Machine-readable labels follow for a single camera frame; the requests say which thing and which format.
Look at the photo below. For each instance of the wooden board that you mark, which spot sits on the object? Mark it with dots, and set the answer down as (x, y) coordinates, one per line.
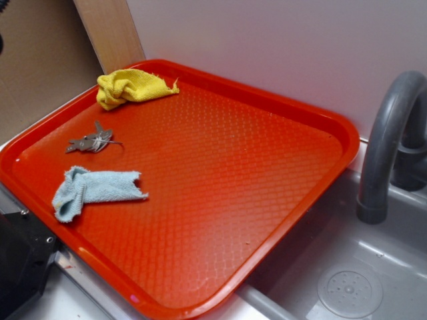
(111, 30)

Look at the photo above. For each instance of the grey faucet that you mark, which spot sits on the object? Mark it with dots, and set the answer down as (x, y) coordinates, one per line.
(396, 151)

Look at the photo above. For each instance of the yellow cloth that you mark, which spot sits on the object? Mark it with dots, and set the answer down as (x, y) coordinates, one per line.
(131, 85)

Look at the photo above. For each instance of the red plastic tray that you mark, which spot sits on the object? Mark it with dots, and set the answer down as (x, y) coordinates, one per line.
(229, 170)

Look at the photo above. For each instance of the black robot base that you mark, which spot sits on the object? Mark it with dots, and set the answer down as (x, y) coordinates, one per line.
(28, 249)

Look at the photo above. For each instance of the grey sink basin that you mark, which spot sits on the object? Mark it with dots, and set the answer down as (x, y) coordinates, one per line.
(333, 266)

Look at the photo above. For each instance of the silver keys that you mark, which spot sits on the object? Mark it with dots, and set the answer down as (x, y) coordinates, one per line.
(93, 142)

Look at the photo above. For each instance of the brown cardboard panel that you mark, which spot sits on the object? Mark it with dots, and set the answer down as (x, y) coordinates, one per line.
(47, 59)

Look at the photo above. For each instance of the light blue cloth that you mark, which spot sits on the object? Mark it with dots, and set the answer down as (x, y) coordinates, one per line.
(81, 186)

